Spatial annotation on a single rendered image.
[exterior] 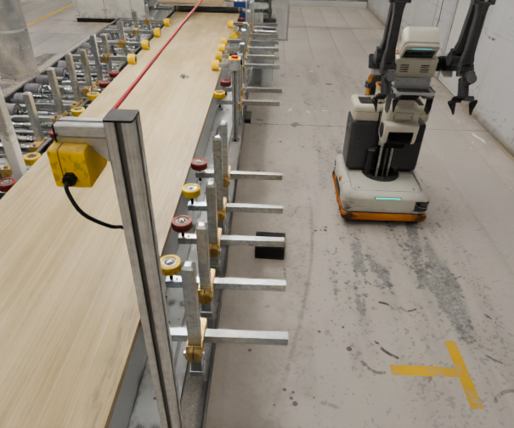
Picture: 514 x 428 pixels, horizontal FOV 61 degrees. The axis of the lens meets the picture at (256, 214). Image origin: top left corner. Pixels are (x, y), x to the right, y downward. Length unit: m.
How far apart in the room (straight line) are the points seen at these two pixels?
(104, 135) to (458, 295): 2.63
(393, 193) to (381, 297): 0.84
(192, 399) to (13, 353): 0.53
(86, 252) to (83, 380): 0.54
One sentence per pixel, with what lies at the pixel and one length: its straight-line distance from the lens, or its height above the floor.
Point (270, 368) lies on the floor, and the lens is 2.37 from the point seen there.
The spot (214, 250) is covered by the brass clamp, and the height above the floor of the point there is 0.82.
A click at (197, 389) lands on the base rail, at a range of 1.47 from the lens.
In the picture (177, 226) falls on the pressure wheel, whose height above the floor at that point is 0.90.
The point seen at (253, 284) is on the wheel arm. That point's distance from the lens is 1.59.
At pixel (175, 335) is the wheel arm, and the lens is 1.43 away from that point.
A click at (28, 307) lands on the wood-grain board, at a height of 0.90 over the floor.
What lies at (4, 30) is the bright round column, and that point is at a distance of 6.76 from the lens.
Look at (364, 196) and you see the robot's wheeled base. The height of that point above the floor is 0.26.
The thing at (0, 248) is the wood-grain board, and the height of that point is 0.90.
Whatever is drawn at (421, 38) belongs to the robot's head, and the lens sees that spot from 2.89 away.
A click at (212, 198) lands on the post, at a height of 1.05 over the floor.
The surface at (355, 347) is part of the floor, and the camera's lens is 2.52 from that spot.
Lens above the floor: 1.93
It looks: 35 degrees down
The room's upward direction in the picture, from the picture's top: 1 degrees clockwise
